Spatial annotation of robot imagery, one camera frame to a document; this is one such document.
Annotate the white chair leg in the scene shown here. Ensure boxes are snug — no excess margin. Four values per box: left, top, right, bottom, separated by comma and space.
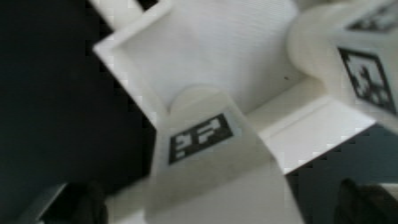
104, 83, 307, 224
287, 0, 398, 134

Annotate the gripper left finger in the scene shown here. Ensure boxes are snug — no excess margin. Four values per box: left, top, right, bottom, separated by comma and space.
37, 182, 108, 224

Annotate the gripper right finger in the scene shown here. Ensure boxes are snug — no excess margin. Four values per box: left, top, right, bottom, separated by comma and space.
332, 179, 398, 224

